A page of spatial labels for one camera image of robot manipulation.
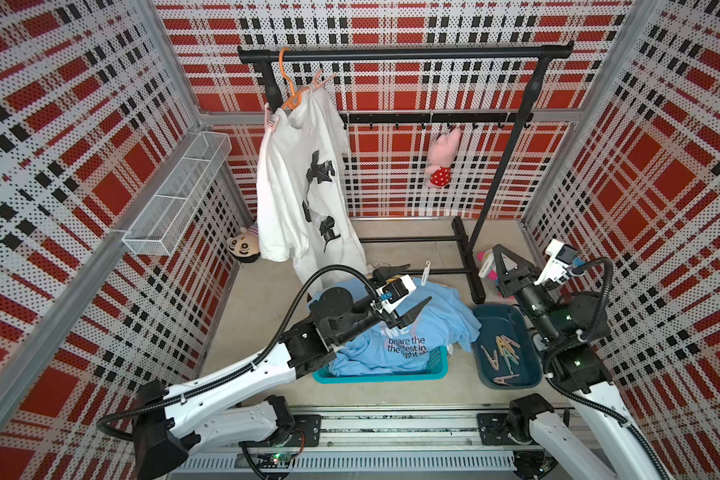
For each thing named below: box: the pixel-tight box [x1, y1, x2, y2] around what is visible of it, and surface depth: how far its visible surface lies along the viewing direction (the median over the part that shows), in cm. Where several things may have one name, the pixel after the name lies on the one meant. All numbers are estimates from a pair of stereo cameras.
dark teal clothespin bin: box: [471, 304, 544, 389], surface depth 87 cm
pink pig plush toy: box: [424, 128, 461, 188], surface depth 95 cm
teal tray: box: [313, 346, 449, 384], surface depth 78 cm
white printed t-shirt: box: [257, 87, 368, 295], surface depth 72 cm
